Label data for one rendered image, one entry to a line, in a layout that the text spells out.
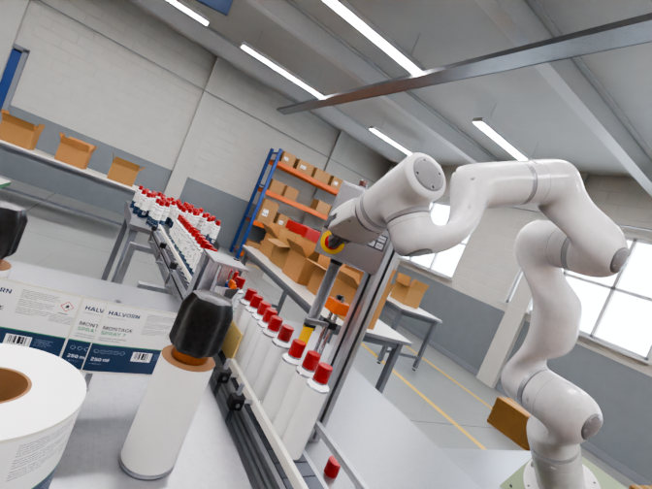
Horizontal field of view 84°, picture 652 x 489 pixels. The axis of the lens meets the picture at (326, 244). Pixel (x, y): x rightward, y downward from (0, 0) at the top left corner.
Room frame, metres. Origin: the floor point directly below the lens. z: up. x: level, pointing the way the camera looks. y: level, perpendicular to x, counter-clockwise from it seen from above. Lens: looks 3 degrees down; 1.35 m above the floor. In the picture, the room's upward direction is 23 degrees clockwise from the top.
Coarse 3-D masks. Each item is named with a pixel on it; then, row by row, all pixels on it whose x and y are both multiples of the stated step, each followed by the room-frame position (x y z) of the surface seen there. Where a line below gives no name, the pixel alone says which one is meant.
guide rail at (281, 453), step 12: (240, 372) 0.93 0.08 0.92; (252, 396) 0.84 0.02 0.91; (252, 408) 0.82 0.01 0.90; (264, 420) 0.77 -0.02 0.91; (264, 432) 0.76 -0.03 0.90; (276, 432) 0.74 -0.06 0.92; (276, 444) 0.71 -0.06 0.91; (288, 456) 0.68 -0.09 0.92; (288, 468) 0.66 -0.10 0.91; (300, 480) 0.63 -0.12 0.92
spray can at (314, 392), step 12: (324, 372) 0.73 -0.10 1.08; (312, 384) 0.73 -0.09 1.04; (324, 384) 0.74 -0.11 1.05; (300, 396) 0.75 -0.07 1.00; (312, 396) 0.72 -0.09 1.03; (324, 396) 0.73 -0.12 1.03; (300, 408) 0.73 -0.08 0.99; (312, 408) 0.72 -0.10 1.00; (300, 420) 0.73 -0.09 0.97; (312, 420) 0.73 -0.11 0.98; (288, 432) 0.73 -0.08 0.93; (300, 432) 0.72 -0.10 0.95; (288, 444) 0.73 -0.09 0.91; (300, 444) 0.73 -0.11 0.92; (300, 456) 0.74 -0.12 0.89
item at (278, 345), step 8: (280, 328) 0.90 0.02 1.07; (288, 328) 0.89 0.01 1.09; (280, 336) 0.89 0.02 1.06; (288, 336) 0.89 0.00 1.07; (272, 344) 0.89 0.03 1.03; (280, 344) 0.88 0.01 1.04; (288, 344) 0.89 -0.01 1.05; (272, 352) 0.88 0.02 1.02; (280, 352) 0.88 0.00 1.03; (264, 360) 0.89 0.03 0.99; (272, 360) 0.88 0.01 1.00; (264, 368) 0.88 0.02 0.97; (272, 368) 0.88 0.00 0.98; (256, 376) 0.90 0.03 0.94; (264, 376) 0.88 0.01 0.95; (272, 376) 0.88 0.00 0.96; (256, 384) 0.88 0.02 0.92; (264, 384) 0.88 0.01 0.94; (256, 392) 0.88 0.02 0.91; (264, 392) 0.88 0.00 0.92
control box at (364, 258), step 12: (348, 192) 0.89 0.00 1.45; (360, 192) 0.89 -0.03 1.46; (336, 204) 0.90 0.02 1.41; (324, 228) 0.90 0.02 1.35; (324, 240) 0.89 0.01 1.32; (324, 252) 0.89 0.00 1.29; (336, 252) 0.89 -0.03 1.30; (348, 252) 0.89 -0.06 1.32; (360, 252) 0.89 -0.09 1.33; (372, 252) 0.89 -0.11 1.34; (384, 252) 0.89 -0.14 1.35; (348, 264) 0.90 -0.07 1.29; (360, 264) 0.89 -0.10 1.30; (372, 264) 0.89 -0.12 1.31
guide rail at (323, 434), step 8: (320, 424) 0.75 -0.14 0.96; (320, 432) 0.74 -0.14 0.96; (328, 440) 0.71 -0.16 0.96; (336, 448) 0.69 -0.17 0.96; (336, 456) 0.68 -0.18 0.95; (344, 456) 0.68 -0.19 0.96; (344, 464) 0.66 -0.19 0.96; (352, 472) 0.64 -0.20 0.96; (352, 480) 0.63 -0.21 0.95; (360, 480) 0.63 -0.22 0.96; (360, 488) 0.62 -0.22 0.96; (368, 488) 0.61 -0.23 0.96
